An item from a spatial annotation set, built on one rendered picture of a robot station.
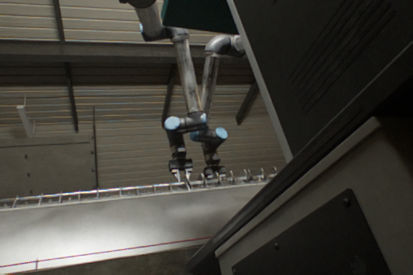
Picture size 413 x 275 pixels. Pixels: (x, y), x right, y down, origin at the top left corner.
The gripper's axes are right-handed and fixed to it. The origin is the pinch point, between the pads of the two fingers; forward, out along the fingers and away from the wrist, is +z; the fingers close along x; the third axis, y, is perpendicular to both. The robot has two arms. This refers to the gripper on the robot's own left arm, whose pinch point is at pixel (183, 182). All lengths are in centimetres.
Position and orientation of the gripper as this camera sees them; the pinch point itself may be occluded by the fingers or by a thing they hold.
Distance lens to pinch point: 185.0
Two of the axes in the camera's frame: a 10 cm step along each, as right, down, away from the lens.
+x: -9.6, 0.4, -2.9
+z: 2.0, 8.2, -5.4
